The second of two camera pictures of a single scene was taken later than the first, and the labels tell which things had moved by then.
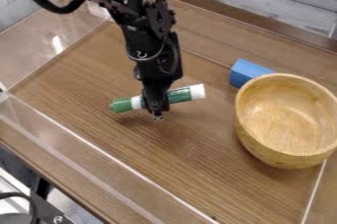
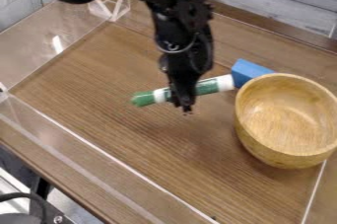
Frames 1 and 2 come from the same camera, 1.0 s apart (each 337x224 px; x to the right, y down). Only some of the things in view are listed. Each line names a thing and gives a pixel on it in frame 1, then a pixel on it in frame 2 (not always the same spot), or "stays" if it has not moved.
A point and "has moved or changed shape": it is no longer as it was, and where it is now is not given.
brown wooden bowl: x=284 y=118 stays
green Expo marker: x=178 y=95 has moved or changed shape
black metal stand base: x=45 y=213 stays
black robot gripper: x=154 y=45 to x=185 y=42
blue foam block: x=244 y=71 stays
